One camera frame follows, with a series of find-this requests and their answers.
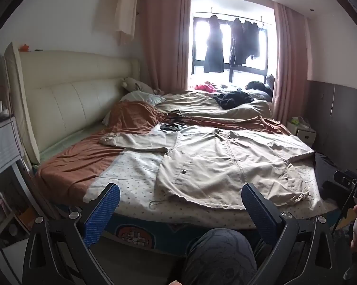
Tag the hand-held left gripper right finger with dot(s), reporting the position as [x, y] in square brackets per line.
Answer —
[261, 210]

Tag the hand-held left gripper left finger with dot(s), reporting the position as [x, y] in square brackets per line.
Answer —
[102, 213]

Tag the beige jacket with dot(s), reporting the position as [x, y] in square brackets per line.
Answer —
[226, 166]

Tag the black clothes pile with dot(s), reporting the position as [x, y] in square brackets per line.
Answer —
[233, 98]

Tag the black cloth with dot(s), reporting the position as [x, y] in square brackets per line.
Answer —
[324, 163]

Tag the blue printed mattress side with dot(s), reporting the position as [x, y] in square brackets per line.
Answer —
[136, 234]

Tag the white floral bed sheet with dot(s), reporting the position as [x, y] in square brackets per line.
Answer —
[136, 172]

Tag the orange-brown blanket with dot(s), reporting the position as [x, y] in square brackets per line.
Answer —
[77, 160]

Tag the person's leg in grey trousers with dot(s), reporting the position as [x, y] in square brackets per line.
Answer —
[220, 258]

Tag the white bedside cabinet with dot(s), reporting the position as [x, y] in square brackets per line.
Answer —
[303, 133]

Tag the green bed sheet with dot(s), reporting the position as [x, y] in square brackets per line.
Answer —
[56, 151]

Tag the cream leather headboard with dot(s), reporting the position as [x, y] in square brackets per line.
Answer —
[62, 101]

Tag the white nightstand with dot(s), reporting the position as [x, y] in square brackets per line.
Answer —
[3, 145]

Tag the pale pillow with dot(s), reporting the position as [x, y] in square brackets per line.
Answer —
[136, 96]

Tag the dark grey bundle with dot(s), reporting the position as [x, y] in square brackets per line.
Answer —
[257, 86]

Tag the beige duvet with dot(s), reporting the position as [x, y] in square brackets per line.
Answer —
[190, 104]

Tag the pink curtain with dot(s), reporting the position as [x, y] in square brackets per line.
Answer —
[163, 41]
[288, 65]

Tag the beige plush toy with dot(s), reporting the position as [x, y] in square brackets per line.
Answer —
[135, 83]

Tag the red garment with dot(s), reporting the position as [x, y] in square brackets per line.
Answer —
[205, 87]

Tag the window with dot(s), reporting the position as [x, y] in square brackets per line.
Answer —
[199, 65]

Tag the long dark hanging garment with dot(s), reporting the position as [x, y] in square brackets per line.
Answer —
[213, 50]

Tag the small orange toy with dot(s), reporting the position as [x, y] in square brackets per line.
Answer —
[24, 47]

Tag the metal clothes rail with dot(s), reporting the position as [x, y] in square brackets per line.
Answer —
[226, 15]

